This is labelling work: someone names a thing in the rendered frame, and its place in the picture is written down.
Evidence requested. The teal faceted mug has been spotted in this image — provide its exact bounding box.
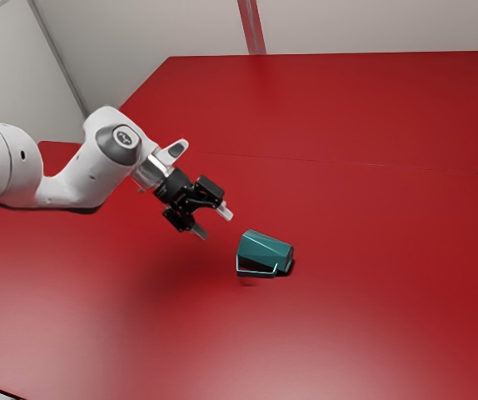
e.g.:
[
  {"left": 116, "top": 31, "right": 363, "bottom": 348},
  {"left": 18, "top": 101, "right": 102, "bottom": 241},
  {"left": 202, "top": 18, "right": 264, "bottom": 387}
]
[{"left": 236, "top": 228, "right": 295, "bottom": 278}]

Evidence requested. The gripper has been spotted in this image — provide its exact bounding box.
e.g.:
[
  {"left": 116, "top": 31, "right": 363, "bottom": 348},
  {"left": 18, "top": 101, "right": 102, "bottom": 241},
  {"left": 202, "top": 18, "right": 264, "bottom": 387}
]
[{"left": 153, "top": 167, "right": 234, "bottom": 241}]

